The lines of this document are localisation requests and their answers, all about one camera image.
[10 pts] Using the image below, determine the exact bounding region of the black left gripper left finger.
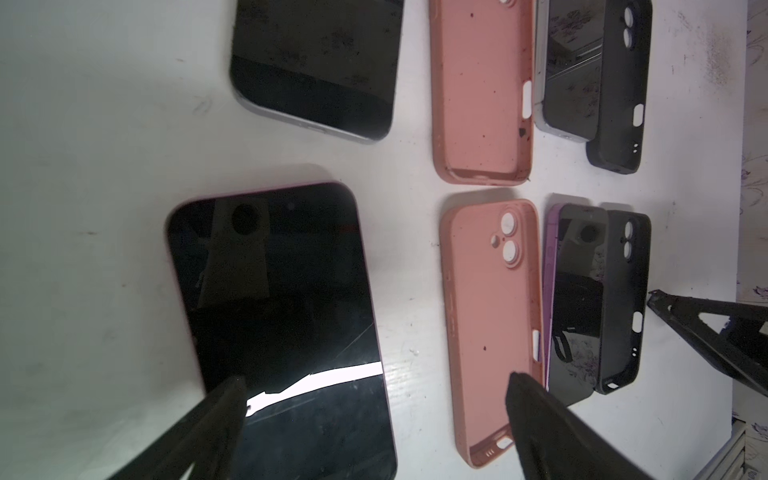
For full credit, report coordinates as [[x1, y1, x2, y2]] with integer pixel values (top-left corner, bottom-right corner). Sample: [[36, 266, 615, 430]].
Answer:
[[112, 376, 247, 479]]

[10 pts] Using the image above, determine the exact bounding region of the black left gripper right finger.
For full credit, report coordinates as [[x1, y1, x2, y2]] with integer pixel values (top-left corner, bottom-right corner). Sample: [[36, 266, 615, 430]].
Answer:
[[505, 372, 649, 479]]

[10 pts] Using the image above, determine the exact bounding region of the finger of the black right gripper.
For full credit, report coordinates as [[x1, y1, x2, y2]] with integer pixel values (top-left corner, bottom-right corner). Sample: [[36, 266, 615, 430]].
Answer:
[[647, 290, 767, 396]]

